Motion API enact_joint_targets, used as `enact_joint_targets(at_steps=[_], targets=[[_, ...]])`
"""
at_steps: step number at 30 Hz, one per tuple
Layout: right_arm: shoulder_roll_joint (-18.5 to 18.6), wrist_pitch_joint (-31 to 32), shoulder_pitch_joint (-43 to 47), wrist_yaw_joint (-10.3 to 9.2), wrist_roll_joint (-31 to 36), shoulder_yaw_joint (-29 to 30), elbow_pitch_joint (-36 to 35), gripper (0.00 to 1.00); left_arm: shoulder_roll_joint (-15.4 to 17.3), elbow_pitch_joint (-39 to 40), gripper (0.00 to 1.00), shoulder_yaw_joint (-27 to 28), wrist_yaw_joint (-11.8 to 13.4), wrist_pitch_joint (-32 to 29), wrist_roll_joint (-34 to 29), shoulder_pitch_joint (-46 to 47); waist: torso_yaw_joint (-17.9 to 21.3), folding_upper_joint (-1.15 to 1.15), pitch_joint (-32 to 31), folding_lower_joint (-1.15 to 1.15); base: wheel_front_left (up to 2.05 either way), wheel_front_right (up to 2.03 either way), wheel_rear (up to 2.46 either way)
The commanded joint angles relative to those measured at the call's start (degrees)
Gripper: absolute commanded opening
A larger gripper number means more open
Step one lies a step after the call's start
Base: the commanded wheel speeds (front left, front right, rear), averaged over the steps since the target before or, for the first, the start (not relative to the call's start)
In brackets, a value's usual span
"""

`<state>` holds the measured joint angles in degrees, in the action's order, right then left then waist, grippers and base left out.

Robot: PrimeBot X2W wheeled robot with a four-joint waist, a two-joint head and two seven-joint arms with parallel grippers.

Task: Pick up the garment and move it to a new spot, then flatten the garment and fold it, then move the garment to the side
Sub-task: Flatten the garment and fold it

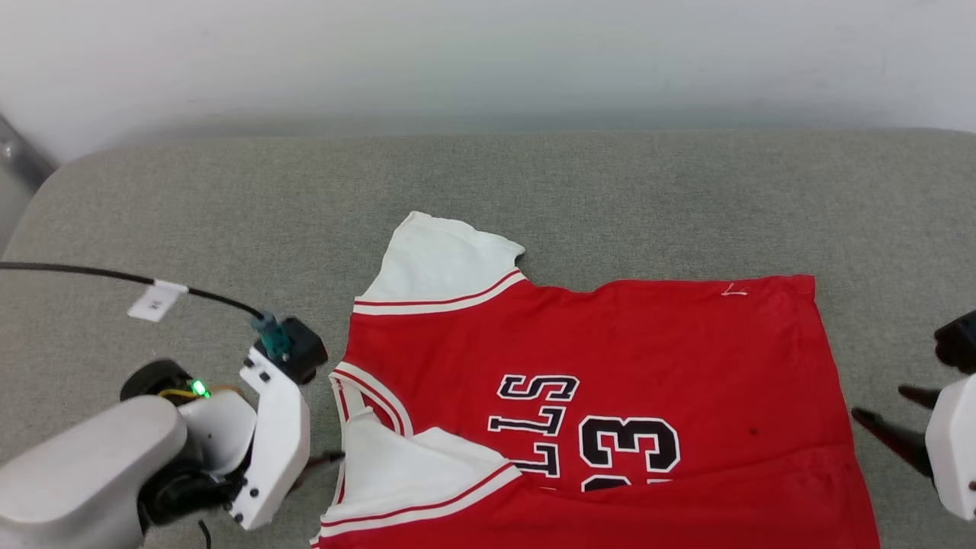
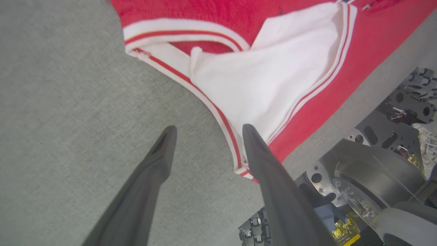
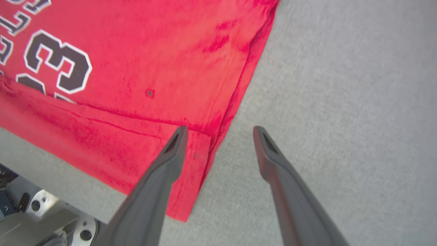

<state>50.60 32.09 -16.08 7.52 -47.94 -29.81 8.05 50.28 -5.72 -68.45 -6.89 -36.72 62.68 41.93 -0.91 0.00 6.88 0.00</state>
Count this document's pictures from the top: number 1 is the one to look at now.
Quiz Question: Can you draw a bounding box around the red and white basketball jersey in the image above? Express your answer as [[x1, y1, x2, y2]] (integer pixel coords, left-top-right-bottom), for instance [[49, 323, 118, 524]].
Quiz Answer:
[[309, 211, 881, 549]]

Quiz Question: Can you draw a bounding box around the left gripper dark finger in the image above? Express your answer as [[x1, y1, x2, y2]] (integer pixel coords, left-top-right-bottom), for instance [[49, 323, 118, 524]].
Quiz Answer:
[[288, 451, 346, 493]]

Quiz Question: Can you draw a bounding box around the grey metal pole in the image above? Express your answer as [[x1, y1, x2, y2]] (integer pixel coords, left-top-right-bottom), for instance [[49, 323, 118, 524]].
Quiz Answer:
[[0, 114, 58, 191]]

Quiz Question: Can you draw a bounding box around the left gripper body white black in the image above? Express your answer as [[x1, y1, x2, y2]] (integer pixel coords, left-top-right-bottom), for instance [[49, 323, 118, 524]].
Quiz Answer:
[[120, 347, 311, 531]]

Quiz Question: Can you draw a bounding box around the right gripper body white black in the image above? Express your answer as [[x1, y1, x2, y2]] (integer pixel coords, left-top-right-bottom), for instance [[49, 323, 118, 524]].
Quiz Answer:
[[925, 374, 976, 522]]

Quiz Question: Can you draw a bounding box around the white cable label tag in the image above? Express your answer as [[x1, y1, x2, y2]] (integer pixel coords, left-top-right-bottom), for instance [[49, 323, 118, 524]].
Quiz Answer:
[[127, 281, 189, 323]]

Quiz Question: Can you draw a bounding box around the black cable with teal connector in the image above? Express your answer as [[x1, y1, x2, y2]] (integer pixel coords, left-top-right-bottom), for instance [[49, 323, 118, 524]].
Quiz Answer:
[[0, 262, 292, 361]]

